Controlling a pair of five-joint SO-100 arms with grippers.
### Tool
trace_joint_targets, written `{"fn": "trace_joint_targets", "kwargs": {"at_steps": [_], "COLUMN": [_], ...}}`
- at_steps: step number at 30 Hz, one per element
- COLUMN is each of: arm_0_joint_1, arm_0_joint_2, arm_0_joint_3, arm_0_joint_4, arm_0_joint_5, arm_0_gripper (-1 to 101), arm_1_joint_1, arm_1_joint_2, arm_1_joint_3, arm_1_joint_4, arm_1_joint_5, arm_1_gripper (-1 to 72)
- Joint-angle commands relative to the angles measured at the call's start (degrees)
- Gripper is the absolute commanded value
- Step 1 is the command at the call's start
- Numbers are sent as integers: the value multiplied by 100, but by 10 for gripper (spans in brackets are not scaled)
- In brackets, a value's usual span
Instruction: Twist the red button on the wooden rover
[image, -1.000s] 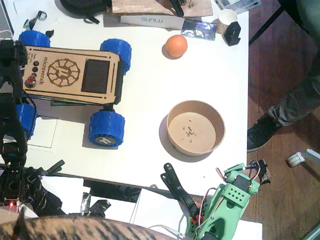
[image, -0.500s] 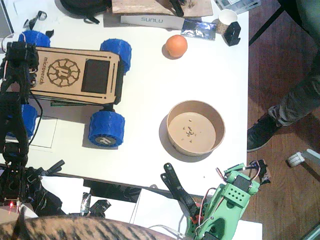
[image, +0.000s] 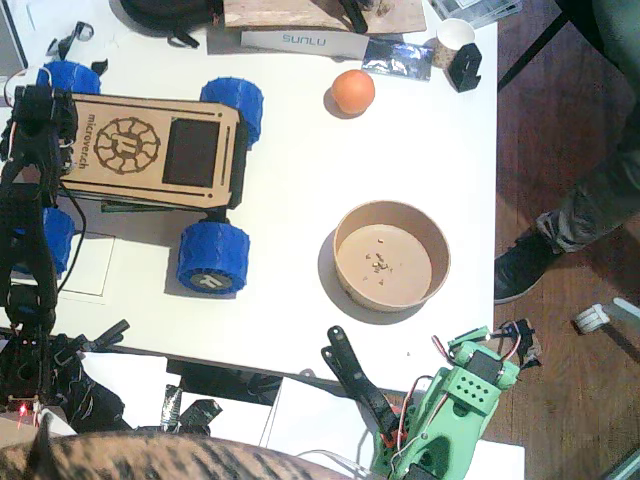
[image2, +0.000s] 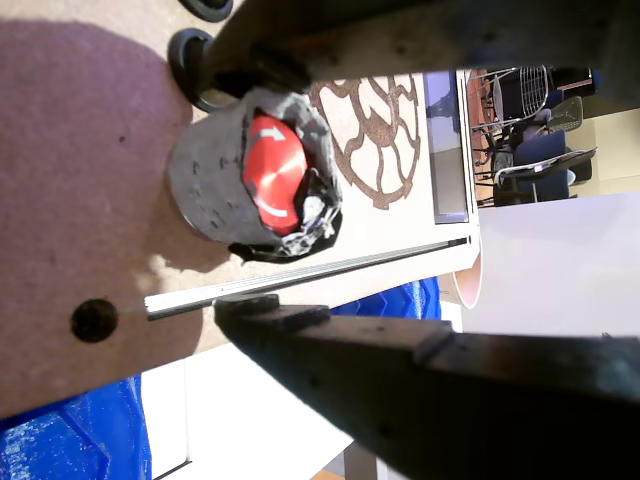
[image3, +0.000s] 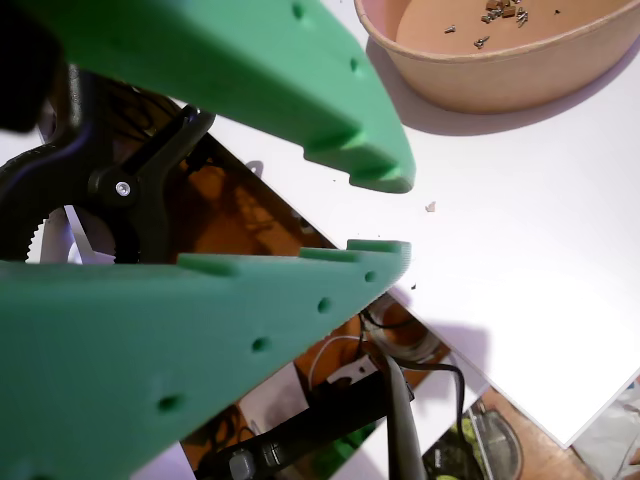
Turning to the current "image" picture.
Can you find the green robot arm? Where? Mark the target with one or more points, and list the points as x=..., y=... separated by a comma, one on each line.
x=460, y=400

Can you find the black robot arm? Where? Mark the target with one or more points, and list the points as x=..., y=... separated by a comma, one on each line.
x=30, y=250

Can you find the blue ribbed rover wheel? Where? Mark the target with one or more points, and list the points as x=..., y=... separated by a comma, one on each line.
x=75, y=77
x=237, y=107
x=215, y=260
x=62, y=240

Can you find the small black plastic piece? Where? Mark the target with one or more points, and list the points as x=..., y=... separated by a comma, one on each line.
x=100, y=66

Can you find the white computer monitor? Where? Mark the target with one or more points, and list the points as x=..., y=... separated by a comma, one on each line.
x=10, y=45

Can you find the black clamp with clear knob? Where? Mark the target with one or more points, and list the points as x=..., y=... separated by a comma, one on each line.
x=75, y=35

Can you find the brown paper bowl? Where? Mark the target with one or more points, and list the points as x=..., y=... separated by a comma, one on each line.
x=390, y=260

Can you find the black flat panel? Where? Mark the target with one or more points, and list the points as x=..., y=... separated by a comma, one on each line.
x=225, y=380

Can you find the white paper sheet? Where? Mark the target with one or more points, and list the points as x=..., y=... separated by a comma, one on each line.
x=95, y=270

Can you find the black crumpled packet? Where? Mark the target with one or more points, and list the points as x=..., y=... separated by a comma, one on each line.
x=200, y=415

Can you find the black round zip case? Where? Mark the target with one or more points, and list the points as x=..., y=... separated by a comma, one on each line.
x=165, y=10

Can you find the silver foil packet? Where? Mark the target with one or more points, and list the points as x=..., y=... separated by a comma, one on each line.
x=170, y=405

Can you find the black sneaker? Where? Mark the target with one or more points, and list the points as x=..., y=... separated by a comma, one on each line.
x=522, y=267

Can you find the brown striped fur fabric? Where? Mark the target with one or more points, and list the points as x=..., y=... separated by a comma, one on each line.
x=150, y=457

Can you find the white chair caster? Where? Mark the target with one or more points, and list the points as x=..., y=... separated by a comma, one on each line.
x=592, y=320

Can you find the black fabric bag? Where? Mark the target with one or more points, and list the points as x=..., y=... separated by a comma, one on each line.
x=95, y=400

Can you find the white SUNLU box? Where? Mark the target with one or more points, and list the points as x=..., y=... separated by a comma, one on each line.
x=300, y=44

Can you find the brown wooden board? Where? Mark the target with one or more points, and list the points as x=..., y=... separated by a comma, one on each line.
x=290, y=12

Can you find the controller board with red LED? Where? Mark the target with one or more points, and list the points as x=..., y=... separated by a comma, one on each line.
x=22, y=407

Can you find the orange fruit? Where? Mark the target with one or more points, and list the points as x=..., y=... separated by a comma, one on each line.
x=354, y=92

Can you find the pale chair base leg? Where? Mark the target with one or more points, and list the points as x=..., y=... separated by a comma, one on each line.
x=625, y=307

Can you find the person in black hoodie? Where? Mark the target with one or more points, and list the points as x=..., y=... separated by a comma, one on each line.
x=590, y=200

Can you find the shiny foil bag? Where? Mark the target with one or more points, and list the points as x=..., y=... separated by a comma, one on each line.
x=397, y=60

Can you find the black plastic printed part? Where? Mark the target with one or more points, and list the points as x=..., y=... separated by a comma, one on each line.
x=352, y=15

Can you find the patterned paper cup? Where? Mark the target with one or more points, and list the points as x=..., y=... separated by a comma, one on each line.
x=454, y=35

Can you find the black metal table leg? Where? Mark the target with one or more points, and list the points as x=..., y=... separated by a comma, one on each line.
x=535, y=50

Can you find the clear plastic box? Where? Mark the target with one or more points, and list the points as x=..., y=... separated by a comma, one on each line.
x=475, y=7

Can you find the black printed bracket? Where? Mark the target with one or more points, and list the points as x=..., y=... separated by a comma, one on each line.
x=466, y=67

